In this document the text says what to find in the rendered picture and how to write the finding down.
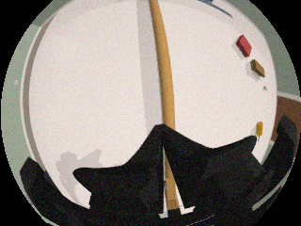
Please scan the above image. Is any red rectangular block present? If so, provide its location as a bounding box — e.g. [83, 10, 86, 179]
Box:
[236, 35, 252, 57]

